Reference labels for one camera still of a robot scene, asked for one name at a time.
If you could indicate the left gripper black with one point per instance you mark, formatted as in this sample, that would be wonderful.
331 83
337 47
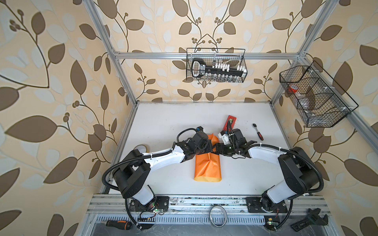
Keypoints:
210 146

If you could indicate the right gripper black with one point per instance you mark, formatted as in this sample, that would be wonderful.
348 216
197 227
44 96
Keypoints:
221 145

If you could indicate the yellow orange wrapping paper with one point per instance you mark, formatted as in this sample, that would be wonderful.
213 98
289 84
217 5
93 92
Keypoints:
208 165

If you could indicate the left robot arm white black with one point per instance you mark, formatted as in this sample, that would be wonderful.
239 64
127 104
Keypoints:
129 176

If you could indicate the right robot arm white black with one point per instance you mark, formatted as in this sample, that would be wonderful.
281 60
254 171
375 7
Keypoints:
300 174

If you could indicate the red tape dispenser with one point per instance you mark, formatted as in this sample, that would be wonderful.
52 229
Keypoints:
230 123

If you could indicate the orange black screwdriver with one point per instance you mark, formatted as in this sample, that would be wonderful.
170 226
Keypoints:
121 225

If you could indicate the black adjustable wrench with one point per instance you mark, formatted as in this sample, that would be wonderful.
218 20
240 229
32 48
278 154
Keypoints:
312 218

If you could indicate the ratchet wrench red handle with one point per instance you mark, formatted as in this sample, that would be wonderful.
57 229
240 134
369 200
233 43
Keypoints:
258 132

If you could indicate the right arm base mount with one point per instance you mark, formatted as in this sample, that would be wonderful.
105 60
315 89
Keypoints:
265 205

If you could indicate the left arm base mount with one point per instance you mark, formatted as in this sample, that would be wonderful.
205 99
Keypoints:
159 204

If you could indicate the socket set black rail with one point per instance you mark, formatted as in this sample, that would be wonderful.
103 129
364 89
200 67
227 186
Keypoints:
200 68

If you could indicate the black wire basket back wall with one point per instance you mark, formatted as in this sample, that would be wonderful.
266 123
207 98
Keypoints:
231 56

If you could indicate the black wire basket wall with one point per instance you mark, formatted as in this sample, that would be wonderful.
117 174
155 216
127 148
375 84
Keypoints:
231 56
321 101

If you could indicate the black wire basket right wall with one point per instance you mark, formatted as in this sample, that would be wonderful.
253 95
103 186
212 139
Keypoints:
321 101

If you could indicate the aluminium front rail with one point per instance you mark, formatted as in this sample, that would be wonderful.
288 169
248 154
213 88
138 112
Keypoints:
201 210

